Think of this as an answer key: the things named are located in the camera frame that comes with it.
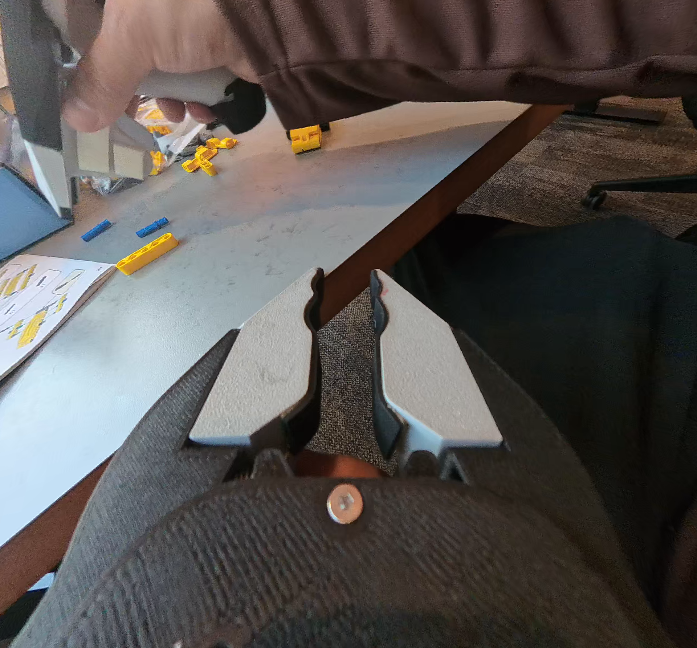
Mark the yellow five-hole beam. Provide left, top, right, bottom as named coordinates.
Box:
left=116, top=234, right=180, bottom=277

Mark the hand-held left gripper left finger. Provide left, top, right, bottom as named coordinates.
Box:
left=187, top=268, right=325, bottom=454

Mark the person's right forearm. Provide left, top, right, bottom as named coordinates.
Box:
left=196, top=0, right=697, bottom=133

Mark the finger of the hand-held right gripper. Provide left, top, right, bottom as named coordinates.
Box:
left=23, top=128, right=113, bottom=220
left=111, top=142, right=152, bottom=182

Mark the clear bag of mixed bricks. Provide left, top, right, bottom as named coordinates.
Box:
left=87, top=94, right=210, bottom=195

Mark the yellow panel brick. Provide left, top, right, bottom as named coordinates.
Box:
left=288, top=124, right=331, bottom=155

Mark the person's right hand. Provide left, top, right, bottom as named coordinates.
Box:
left=59, top=0, right=262, bottom=133

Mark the blue cardboard kit box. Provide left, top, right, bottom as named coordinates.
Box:
left=0, top=162, right=75, bottom=263

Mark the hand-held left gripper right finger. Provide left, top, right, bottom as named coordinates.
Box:
left=370, top=269, right=504, bottom=479

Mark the white instruction booklet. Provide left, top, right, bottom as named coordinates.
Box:
left=0, top=254, right=117, bottom=382

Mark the black office chair base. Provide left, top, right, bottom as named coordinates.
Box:
left=582, top=173, right=697, bottom=210

